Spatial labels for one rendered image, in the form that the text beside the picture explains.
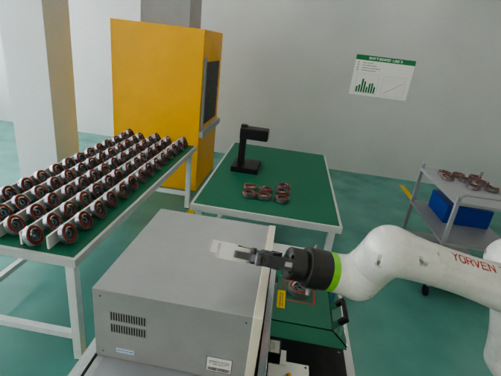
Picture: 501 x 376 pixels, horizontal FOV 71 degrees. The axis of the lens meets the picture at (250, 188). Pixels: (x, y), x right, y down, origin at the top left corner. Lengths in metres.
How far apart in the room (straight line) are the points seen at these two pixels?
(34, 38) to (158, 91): 1.33
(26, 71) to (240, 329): 4.16
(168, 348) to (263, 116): 5.43
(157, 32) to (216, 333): 3.91
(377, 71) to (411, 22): 0.80
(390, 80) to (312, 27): 1.48
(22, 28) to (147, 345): 4.05
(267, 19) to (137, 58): 2.35
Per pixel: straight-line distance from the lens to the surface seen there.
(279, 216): 2.53
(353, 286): 0.85
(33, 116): 4.74
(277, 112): 6.09
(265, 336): 1.07
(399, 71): 6.21
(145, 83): 4.54
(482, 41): 6.57
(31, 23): 4.57
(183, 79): 4.38
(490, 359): 1.45
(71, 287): 2.20
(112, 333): 0.96
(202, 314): 0.83
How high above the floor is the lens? 1.86
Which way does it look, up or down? 22 degrees down
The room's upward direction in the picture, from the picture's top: 7 degrees clockwise
